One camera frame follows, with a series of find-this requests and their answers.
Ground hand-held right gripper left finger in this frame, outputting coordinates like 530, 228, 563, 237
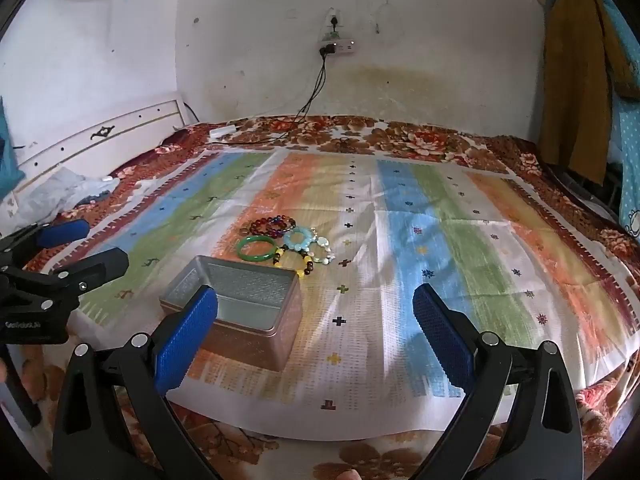
50, 285, 236, 480

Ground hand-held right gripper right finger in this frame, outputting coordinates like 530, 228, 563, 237
411, 282, 586, 480

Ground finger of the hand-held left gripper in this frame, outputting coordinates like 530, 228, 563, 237
10, 247, 130, 314
0, 218, 92, 267

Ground rectangular metal tin box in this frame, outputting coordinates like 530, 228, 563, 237
159, 255, 303, 373

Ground green jade bangle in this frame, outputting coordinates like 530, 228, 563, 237
236, 236, 277, 264

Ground yellow and brown bead bracelet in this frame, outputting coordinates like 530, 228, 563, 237
271, 244, 315, 279

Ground multicolour glass bead bracelet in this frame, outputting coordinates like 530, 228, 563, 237
248, 215, 297, 236

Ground light blue bead bracelet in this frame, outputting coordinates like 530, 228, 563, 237
283, 226, 314, 254

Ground white and green bead bracelet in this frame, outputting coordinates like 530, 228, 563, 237
306, 229, 337, 266

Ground crumpled grey cloth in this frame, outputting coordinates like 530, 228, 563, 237
5, 167, 121, 231

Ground striped colourful cloth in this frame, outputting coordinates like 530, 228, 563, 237
50, 147, 640, 433

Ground teal cloth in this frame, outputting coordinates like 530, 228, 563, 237
0, 97, 26, 196

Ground white bed headboard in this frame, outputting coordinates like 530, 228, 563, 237
15, 99, 185, 196

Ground hanging brown and blue clothes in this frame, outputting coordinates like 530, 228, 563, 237
547, 0, 640, 242

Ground hanging brown garment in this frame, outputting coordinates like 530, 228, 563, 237
537, 0, 614, 187

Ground white power strip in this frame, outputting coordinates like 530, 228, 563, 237
320, 39, 359, 57

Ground black charger cable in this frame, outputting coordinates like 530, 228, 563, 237
219, 52, 332, 147

